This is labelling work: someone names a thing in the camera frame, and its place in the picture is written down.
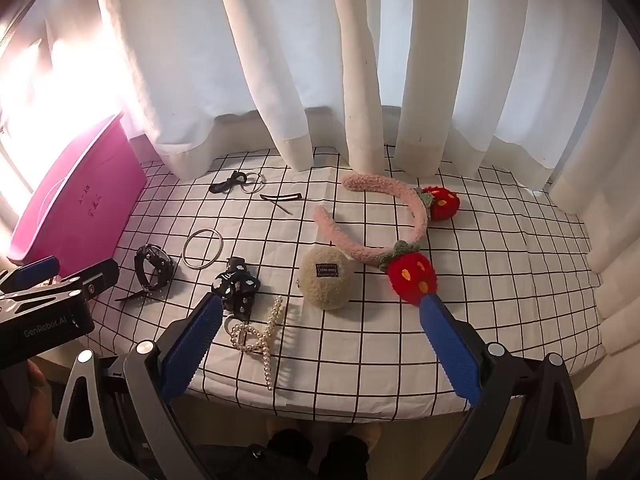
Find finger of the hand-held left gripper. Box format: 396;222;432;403
0;256;62;292
59;259;121;300

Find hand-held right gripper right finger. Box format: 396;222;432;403
419;294;586;480

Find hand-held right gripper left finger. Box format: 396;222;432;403
54;292;224;480

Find black wrist watch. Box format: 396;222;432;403
115;243;177;306

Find pearl hair claw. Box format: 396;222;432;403
230;296;287;392

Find black polka dot bow keychain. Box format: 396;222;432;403
211;256;261;333

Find pink plastic tub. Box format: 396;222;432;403
7;112;148;266

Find beige plush hair clip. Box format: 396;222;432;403
298;246;355;311

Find pink fluffy strawberry headband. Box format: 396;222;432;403
314;171;461;307

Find person's left hand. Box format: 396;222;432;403
20;359;57;463

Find silver bangle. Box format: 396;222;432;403
181;228;224;270

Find black checked white tablecloth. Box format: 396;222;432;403
37;145;608;418

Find person's legs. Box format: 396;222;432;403
192;417;383;480

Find black bobby pin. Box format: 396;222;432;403
263;196;295;217

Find white curtain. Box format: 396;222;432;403
0;0;640;321

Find black knotted hair tie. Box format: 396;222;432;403
209;171;248;196

